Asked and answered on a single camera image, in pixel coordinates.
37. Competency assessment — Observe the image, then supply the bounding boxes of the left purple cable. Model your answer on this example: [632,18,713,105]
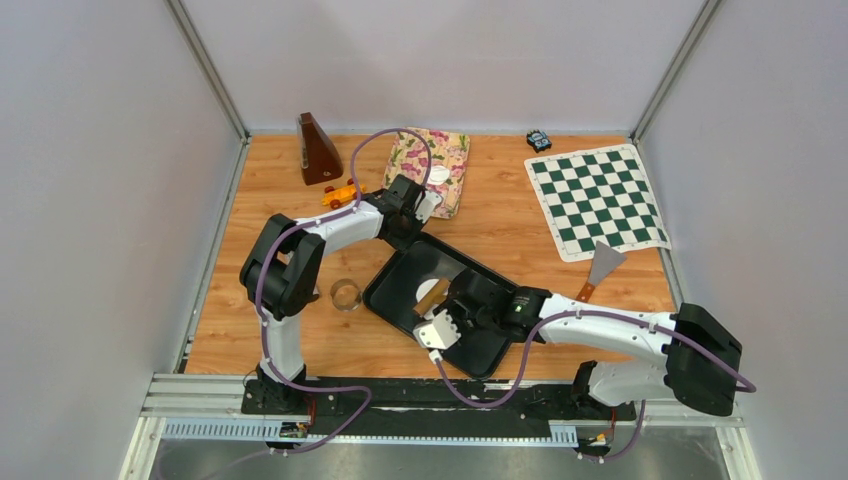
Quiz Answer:
[254,128,435,458]

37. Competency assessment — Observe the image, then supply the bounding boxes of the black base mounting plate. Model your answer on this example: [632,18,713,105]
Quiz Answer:
[241,377,638,438]

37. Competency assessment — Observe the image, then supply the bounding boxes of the small blue black toy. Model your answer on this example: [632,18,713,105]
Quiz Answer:
[525,129,552,153]

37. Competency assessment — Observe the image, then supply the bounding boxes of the purple cable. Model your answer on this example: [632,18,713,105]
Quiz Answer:
[429,309,758,463]
[254,128,435,458]

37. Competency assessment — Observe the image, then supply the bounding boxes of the aluminium frame rail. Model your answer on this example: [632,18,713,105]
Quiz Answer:
[121,374,761,479]

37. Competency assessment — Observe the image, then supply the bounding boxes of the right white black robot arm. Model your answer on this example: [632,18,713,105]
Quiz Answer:
[442,270,755,418]

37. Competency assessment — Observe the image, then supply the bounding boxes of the black baking tray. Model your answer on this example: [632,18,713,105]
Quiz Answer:
[363,233,517,380]

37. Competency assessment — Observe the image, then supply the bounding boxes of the round metal cutter ring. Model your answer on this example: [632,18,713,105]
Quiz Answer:
[329,278,364,313]

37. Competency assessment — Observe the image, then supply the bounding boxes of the orange toy car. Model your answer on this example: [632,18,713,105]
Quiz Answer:
[321,178,366,210]

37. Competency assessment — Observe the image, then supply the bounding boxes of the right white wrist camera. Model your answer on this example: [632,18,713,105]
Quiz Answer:
[412,309,462,350]

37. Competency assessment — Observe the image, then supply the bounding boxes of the brown wooden metronome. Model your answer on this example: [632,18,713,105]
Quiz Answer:
[297,112,344,186]

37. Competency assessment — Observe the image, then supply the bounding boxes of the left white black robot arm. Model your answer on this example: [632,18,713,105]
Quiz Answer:
[239,175,443,413]

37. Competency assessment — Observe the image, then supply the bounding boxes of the floral rectangular tray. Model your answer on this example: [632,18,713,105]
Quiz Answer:
[381,127,471,220]

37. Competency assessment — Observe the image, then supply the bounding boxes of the wooden pastry roller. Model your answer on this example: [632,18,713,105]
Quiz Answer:
[413,278,450,317]

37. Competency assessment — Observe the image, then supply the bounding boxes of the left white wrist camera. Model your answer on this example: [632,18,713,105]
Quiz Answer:
[415,190,443,224]

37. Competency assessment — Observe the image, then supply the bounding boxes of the green white chess mat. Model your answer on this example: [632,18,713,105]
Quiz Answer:
[524,143,672,263]

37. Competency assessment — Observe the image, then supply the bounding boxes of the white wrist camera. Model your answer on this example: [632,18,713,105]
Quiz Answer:
[415,190,443,224]
[412,309,462,350]

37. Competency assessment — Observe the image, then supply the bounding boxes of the wooden handled metal scraper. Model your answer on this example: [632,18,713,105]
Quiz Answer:
[576,241,627,303]

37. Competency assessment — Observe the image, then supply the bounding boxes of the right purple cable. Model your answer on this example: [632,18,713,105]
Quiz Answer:
[429,309,758,463]

